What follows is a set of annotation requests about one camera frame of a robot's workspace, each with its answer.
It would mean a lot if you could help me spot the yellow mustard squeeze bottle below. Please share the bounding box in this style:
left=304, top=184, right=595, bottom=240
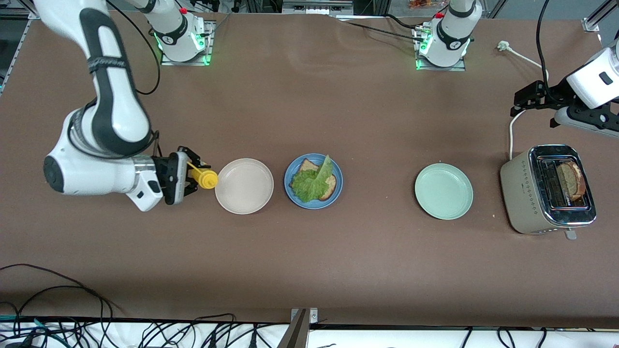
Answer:
left=186, top=162, right=219, bottom=190

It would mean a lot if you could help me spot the green lettuce leaf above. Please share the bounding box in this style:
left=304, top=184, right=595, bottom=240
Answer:
left=290, top=155, right=333, bottom=203

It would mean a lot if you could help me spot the brown bread slice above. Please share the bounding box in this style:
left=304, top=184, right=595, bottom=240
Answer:
left=556, top=160, right=587, bottom=202
left=290, top=159, right=338, bottom=202

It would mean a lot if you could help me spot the beige round plate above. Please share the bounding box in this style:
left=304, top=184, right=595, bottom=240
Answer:
left=215, top=158, right=275, bottom=215

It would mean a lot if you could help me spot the blue round plate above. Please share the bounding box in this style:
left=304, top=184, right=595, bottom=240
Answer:
left=284, top=153, right=343, bottom=210

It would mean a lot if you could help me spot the mint green round plate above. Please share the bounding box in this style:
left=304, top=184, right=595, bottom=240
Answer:
left=414, top=163, right=474, bottom=220

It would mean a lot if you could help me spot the beige chrome toaster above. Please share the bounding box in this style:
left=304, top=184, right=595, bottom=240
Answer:
left=500, top=144, right=597, bottom=241

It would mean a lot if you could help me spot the grey aluminium profile bar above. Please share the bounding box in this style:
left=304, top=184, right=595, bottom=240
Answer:
left=277, top=309, right=310, bottom=348

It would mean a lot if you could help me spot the grey metal power strip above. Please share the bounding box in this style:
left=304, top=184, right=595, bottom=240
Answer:
left=282, top=0, right=354, bottom=16

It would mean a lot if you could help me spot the white toaster power cord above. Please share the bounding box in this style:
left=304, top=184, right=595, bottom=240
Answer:
left=497, top=41, right=550, bottom=161

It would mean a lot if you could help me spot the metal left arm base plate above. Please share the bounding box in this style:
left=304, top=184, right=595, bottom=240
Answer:
left=413, top=27, right=466, bottom=72

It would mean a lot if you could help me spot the aluminium frame corner bracket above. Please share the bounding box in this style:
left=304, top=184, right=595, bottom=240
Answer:
left=582, top=0, right=619, bottom=33

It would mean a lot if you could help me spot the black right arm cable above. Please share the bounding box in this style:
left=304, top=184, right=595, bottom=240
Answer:
left=105, top=0, right=162, bottom=96

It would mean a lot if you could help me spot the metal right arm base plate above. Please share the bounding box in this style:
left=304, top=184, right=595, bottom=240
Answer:
left=161, top=20, right=214, bottom=66

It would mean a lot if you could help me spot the black cable on table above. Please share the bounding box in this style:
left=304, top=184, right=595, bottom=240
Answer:
left=336, top=14, right=428, bottom=43

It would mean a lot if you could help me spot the long black looping cable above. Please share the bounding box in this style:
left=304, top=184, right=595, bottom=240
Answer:
left=0, top=263, right=121, bottom=322

